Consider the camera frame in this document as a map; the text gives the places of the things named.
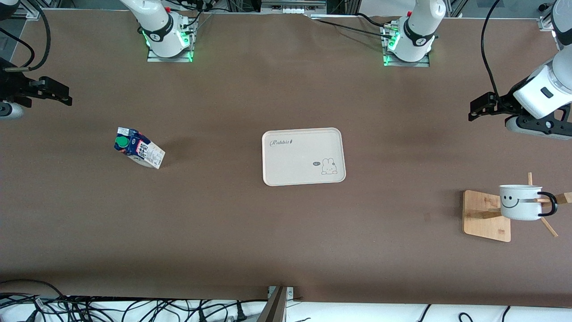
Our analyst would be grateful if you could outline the blue milk carton green cap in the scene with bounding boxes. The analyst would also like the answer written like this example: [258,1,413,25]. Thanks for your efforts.
[114,127,166,169]

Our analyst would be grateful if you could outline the white smiley enamel cup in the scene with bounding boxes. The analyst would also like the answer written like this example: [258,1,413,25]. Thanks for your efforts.
[499,184,558,220]

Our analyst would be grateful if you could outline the cream tray with rabbit print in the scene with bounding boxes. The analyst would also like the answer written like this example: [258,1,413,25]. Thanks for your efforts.
[261,127,347,186]

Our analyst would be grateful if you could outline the wooden mug stand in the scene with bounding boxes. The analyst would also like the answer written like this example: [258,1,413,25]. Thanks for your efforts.
[463,172,572,243]

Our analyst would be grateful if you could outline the grey power strip box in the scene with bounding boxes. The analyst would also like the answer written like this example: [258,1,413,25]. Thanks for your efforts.
[261,0,328,15]

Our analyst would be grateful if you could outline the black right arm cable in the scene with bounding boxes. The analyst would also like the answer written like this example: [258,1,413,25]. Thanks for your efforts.
[0,0,52,73]

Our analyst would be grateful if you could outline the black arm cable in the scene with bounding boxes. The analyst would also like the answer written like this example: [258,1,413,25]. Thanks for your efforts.
[0,0,52,73]
[480,0,506,98]

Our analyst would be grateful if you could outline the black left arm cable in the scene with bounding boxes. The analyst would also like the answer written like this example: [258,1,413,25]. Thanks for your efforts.
[480,0,506,98]

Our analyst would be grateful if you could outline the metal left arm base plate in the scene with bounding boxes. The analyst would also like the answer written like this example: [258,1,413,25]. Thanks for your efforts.
[382,23,431,68]

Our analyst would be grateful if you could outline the aluminium frame profile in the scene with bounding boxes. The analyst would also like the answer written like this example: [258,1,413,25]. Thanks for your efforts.
[538,13,559,32]
[9,7,43,19]

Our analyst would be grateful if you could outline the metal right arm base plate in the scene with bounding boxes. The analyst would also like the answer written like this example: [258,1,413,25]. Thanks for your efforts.
[147,17,194,63]

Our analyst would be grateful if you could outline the black table cable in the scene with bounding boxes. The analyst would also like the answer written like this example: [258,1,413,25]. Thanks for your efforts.
[355,13,398,29]
[318,19,394,38]

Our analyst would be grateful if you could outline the black tangled floor cables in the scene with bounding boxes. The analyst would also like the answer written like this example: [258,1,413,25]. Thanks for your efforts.
[0,280,269,322]

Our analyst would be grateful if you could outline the grey metal bracket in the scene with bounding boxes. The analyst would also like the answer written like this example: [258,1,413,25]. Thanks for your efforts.
[257,285,296,322]

